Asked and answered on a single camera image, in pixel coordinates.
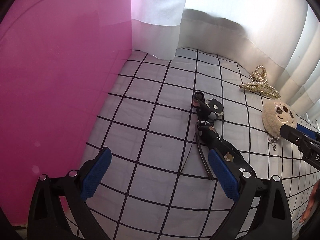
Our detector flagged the pink plastic basin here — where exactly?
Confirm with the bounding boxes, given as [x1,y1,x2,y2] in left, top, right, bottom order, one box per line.
[1,0,132,225]

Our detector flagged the gold pearl hair claw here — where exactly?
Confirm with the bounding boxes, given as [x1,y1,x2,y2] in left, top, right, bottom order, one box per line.
[239,65,281,99]

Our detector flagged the beige plush bear pouch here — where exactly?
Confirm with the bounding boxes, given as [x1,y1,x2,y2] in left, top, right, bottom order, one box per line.
[261,100,297,151]

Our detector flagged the person's right hand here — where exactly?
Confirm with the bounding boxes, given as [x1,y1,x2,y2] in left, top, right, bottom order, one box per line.
[299,180,320,223]

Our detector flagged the black grid bedsheet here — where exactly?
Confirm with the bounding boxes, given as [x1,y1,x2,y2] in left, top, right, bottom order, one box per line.
[83,48,319,239]

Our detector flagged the white sheer curtain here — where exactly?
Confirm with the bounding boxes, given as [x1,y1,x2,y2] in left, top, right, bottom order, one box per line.
[131,0,319,118]

